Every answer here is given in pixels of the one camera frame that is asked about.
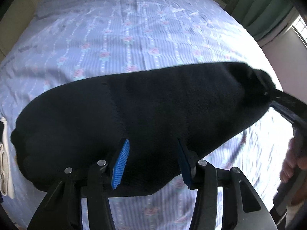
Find white sliding wardrobe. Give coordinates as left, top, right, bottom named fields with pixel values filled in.
left=1, top=0, right=40, bottom=60

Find folded white garment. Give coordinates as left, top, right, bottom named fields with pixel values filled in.
left=1, top=117, right=15, bottom=199

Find window with railing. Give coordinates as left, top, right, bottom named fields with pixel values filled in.
left=292, top=16, right=307, bottom=46

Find green curtain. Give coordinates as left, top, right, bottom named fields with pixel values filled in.
left=222, top=0, right=294, bottom=42

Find blue floral bed cover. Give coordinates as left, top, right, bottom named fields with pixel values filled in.
left=1, top=0, right=293, bottom=229

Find black sweatpants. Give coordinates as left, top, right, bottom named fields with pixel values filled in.
left=11, top=62, right=275, bottom=196

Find person's right hand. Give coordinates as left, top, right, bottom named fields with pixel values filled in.
left=280, top=138, right=306, bottom=184

